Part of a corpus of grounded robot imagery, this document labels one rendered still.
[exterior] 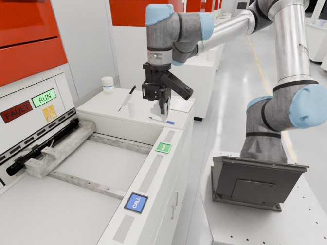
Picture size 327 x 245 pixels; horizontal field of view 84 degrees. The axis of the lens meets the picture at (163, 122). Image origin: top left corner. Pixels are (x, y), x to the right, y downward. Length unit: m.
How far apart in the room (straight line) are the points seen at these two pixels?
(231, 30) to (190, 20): 0.26
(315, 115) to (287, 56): 0.20
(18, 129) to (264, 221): 1.01
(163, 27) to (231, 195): 0.60
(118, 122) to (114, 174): 0.28
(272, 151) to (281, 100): 0.17
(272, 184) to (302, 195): 0.24
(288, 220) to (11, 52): 1.13
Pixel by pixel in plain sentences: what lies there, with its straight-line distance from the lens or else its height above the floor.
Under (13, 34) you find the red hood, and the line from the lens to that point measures 0.86.
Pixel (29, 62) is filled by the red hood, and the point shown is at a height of 1.27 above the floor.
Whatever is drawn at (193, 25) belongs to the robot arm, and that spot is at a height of 1.41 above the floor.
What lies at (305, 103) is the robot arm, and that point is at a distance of 0.61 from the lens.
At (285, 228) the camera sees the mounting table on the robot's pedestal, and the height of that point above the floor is 0.82.
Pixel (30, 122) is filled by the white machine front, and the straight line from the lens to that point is 0.98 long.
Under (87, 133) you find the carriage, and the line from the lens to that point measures 1.06.
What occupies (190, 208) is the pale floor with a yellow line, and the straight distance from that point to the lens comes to 1.72.
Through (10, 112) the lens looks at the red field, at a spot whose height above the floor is 1.11.
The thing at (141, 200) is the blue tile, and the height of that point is 0.96.
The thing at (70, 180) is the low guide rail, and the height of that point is 0.84.
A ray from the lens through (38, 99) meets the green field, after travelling 0.98.
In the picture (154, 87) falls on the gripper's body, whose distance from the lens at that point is 0.58.
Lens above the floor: 1.46
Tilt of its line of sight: 33 degrees down
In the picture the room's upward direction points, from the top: straight up
